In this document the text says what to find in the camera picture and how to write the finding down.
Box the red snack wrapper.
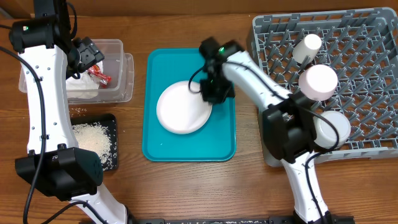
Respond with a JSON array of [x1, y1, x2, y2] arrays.
[[87, 65, 112, 88]]

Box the large white plate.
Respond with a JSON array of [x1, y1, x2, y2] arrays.
[[156, 81, 212, 134]]

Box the pink plastic bowl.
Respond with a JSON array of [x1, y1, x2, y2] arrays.
[[298, 65, 338, 101]]

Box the pale green cup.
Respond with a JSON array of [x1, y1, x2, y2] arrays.
[[292, 34, 322, 64]]

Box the grey small saucer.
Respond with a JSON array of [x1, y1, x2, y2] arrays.
[[313, 111, 351, 149]]

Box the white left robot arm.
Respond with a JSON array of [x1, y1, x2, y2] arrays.
[[8, 0, 136, 223]]

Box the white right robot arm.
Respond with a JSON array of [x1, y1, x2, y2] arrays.
[[198, 37, 336, 223]]

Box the grey dishwasher rack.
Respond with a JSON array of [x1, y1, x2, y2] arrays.
[[247, 7, 397, 163]]

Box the teal plastic serving tray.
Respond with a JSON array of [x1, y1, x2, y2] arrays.
[[142, 48, 237, 162]]

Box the scattered rice grains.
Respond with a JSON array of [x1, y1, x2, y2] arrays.
[[70, 107, 87, 118]]

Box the black plastic tray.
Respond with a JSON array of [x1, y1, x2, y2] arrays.
[[71, 113, 119, 170]]

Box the pile of white rice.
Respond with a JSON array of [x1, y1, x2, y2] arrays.
[[72, 122, 118, 171]]

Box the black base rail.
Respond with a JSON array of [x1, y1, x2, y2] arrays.
[[129, 215, 356, 224]]

